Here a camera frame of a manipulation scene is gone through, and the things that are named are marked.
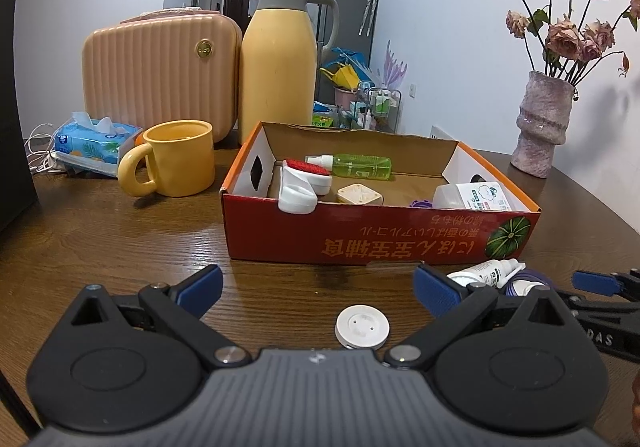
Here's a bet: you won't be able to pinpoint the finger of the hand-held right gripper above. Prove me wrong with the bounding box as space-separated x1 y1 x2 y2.
556 291 640 314
572 268 640 303

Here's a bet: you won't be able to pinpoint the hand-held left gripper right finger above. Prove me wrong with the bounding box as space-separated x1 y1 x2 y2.
384 263 572 370

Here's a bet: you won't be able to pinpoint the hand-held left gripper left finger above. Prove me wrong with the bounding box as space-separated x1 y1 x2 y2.
69 264 251 370

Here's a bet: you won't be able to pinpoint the small white dropper bottle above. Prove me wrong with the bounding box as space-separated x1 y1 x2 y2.
446 259 527 289

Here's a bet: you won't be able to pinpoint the blue round jar lid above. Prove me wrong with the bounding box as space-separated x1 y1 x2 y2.
502 269 556 299

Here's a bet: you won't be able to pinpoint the white round disc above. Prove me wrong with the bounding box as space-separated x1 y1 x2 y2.
335 305 391 350

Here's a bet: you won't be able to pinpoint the white plastic container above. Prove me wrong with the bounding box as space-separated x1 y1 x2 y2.
432 182 516 212

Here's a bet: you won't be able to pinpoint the orange printed cardboard box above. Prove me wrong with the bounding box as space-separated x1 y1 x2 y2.
220 121 542 265

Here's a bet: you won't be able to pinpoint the beige square plastic piece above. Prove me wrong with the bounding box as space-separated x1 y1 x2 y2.
336 183 384 206

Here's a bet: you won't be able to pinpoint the red and white lint brush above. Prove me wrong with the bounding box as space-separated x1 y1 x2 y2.
277 159 333 215

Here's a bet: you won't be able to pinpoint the green liquid bottle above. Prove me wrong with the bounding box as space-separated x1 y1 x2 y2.
305 153 393 181

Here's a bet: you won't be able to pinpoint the yellow ceramic mug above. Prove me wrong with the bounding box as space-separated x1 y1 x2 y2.
118 120 216 198

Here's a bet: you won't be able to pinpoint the pink textured vase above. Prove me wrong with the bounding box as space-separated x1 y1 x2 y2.
511 71 576 178

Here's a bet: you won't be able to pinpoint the blue tissue pack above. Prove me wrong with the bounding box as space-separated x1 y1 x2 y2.
54 112 143 178

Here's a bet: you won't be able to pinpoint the green snack packets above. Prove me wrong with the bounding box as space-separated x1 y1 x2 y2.
312 102 337 128

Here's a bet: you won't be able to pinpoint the pink bucket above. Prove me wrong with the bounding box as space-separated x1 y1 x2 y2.
334 87 359 110

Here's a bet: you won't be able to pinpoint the pink ribbed suitcase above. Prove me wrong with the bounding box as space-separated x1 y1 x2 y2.
82 7 244 144

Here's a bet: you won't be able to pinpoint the yellow thermos jug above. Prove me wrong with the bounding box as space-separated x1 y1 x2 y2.
239 0 341 145

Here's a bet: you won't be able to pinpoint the black panel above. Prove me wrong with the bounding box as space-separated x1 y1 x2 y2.
0 0 39 234

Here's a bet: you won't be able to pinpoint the bunch of dried roses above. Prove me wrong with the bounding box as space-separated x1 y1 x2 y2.
479 0 640 100

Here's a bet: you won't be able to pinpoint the blue plastic item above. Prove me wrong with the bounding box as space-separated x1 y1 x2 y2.
325 47 374 78

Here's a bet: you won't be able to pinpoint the grey refrigerator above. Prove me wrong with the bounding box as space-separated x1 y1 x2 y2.
322 0 381 78

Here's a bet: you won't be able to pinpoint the dark brown door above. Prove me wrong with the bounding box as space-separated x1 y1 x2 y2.
224 0 264 35

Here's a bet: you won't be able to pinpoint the folded umbrella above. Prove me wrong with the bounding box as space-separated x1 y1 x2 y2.
357 0 382 36

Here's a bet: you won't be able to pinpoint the wire rack with bottles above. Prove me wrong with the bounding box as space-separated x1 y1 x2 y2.
367 87 402 132

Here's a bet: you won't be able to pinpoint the white cable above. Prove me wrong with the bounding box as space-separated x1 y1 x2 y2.
24 123 67 174

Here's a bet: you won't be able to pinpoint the purple wall sticker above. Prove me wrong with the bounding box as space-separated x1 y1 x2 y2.
382 39 409 88

